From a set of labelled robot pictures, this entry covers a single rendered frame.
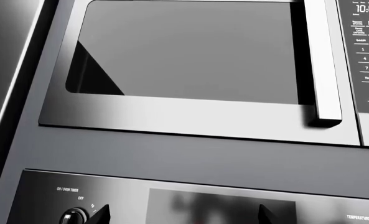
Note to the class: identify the stainless steel microwave door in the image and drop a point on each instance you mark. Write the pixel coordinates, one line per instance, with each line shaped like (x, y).
(184, 109)

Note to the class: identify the microwave keypad control panel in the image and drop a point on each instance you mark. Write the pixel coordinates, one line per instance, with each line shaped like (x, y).
(366, 58)

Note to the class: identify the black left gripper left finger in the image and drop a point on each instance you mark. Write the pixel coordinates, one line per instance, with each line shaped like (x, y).
(101, 215)

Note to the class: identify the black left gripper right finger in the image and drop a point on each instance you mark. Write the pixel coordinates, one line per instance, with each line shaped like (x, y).
(266, 217)

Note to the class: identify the black oven timer knob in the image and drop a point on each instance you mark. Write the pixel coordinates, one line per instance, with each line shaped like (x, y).
(72, 217)

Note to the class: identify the black oven control panel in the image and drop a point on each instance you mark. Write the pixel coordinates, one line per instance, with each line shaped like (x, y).
(47, 186)

